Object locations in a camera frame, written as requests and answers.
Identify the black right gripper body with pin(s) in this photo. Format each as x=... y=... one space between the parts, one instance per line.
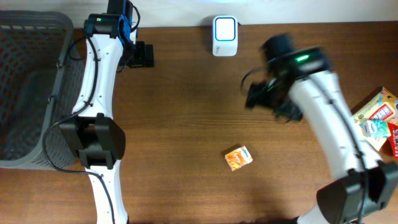
x=275 y=95

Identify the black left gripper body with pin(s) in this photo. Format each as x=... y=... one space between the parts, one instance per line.
x=142 y=55

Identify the orange tissue pack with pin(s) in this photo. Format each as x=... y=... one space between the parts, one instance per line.
x=238 y=158

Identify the yellow snack bag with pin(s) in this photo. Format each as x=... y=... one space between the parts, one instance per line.
x=383 y=106

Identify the teal tissue pack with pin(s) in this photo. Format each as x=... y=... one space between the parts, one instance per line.
x=375 y=129

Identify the red Hacks candy bag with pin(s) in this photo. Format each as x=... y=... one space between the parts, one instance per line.
x=393 y=137

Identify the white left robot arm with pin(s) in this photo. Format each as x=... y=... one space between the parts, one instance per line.
x=91 y=133

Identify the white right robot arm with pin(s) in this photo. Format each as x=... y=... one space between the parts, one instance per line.
x=303 y=84

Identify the white barcode scanner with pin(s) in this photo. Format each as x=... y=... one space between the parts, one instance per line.
x=224 y=36

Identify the grey plastic mesh basket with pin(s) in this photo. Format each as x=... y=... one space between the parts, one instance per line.
x=40 y=84

